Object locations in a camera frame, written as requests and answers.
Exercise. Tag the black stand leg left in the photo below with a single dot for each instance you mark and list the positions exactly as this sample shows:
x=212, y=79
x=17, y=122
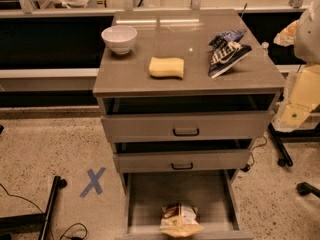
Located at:
x=33, y=222

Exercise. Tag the blue tape cross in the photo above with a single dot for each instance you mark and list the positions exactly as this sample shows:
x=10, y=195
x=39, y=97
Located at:
x=94, y=178

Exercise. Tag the bottom grey drawer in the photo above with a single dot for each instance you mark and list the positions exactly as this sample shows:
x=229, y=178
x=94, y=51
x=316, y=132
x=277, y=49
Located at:
x=208, y=191

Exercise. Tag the blue chip bag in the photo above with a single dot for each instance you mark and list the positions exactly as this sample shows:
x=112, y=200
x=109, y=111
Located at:
x=227, y=51

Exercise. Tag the grey drawer cabinet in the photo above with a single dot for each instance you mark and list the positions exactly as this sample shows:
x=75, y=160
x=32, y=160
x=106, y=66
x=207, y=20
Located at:
x=124, y=86

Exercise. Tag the black stand leg right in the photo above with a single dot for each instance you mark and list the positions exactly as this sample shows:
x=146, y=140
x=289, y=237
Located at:
x=296, y=135

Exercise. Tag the yellow sponge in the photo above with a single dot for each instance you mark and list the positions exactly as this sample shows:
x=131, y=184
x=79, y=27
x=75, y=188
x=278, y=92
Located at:
x=166, y=67

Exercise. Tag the brown chip bag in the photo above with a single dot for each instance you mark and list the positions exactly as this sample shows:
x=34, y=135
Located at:
x=179, y=220

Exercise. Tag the top grey drawer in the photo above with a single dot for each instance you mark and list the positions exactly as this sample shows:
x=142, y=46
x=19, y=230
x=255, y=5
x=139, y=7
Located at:
x=185, y=126

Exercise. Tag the middle grey drawer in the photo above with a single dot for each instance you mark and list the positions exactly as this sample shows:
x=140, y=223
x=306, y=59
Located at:
x=180, y=161

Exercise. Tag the white bowl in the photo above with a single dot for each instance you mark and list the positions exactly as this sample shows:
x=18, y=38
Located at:
x=120, y=39

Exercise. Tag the grey drawer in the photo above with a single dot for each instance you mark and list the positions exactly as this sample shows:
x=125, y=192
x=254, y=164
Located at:
x=180, y=161
x=208, y=191
x=185, y=126

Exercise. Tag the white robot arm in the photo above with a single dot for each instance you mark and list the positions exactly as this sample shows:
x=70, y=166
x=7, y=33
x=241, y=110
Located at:
x=302, y=89

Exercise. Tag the small clear bottle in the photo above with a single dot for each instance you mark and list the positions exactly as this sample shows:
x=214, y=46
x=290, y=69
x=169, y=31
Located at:
x=265, y=47

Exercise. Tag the black stand leg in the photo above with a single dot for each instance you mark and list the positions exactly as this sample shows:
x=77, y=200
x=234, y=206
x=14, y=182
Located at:
x=296, y=135
x=33, y=222

